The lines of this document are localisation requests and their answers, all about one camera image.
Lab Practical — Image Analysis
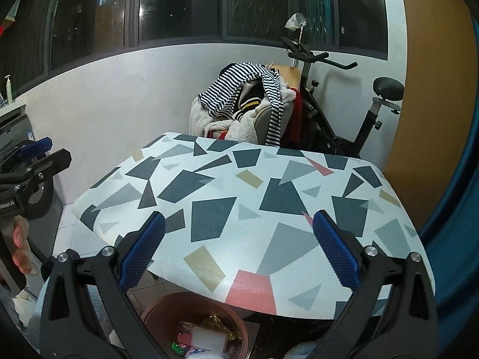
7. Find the white plastic bag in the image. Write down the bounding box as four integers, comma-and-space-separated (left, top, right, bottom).
190, 325, 230, 353

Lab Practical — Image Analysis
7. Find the grey washing machine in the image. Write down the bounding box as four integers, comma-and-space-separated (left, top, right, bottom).
0, 113, 65, 289

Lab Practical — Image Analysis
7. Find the light blue plush cloth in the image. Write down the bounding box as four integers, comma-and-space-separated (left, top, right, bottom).
284, 340, 319, 359

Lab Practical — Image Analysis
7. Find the small bag on pole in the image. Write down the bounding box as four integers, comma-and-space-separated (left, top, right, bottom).
284, 12, 306, 31

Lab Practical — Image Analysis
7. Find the tan wooden chair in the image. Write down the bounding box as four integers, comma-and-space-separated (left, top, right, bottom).
272, 65, 301, 146

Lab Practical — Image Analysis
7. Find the gold foil snack wrapper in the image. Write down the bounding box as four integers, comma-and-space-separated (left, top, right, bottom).
201, 313, 235, 336

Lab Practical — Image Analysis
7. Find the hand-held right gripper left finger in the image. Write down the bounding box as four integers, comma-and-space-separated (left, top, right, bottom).
39, 211, 166, 359

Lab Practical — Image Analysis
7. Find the orange wooden door panel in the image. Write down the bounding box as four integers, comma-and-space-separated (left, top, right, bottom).
383, 0, 476, 203

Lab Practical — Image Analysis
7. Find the person's left hand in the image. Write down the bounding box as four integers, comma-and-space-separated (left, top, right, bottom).
11, 219, 39, 275

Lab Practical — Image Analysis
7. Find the white fleece coat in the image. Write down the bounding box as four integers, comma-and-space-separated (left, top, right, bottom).
188, 85, 297, 145

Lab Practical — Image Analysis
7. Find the blue curtain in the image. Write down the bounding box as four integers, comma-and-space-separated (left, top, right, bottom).
416, 17, 479, 309

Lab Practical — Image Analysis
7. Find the dark framed window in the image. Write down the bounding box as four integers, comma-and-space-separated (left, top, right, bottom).
0, 0, 389, 95

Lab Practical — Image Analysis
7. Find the black garment with yellow stripes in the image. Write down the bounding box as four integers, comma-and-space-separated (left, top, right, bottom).
231, 80, 271, 121

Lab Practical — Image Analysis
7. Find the red garment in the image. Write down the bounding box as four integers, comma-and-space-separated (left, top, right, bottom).
287, 89, 304, 143

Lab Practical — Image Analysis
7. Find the black white striped shirt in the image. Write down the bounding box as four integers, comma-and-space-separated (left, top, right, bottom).
198, 61, 286, 147

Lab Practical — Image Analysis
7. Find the brown plastic trash bin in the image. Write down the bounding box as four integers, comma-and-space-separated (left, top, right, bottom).
142, 291, 250, 359

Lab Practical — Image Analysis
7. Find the geometric patterned folding table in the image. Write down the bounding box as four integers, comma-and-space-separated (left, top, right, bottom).
71, 132, 437, 319

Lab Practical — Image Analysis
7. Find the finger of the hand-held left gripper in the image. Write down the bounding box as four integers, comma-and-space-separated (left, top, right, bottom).
0, 138, 53, 174
0, 150, 72, 216

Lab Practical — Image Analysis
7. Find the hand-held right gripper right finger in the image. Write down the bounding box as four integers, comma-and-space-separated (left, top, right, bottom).
312, 210, 440, 359

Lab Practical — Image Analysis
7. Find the black exercise bike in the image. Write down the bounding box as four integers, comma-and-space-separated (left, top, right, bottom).
280, 36, 405, 158

